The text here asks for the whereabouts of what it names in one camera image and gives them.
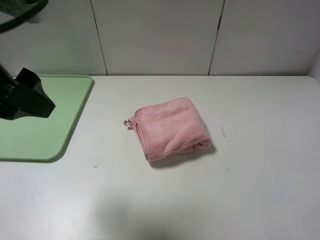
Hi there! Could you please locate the pink fluffy towel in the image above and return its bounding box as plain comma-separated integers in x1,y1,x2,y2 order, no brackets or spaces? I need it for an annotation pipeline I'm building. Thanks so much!
123,97,213,162

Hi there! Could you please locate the green plastic tray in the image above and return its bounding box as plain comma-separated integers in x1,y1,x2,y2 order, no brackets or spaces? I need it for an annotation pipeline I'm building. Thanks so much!
0,74,95,163

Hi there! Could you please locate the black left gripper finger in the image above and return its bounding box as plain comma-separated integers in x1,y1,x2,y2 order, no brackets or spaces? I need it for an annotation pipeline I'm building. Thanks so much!
11,68,56,120

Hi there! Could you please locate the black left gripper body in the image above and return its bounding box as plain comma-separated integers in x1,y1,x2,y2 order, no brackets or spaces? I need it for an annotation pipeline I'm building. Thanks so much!
0,64,23,120

